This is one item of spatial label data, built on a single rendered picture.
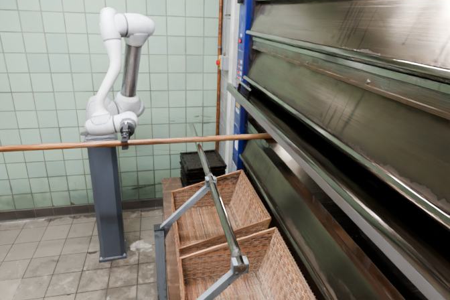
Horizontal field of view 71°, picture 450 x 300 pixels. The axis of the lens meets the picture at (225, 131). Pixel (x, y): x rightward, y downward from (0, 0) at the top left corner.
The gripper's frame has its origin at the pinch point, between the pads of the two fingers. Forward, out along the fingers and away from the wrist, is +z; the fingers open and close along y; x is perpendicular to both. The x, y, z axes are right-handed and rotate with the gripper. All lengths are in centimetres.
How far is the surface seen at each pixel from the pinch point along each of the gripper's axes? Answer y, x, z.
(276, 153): 1, -73, 20
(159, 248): 34, -14, 40
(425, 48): -57, -71, 95
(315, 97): -35, -73, 49
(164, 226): 23.3, -16.9, 39.0
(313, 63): -46, -73, 45
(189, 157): 37, -39, -56
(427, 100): -47, -72, 98
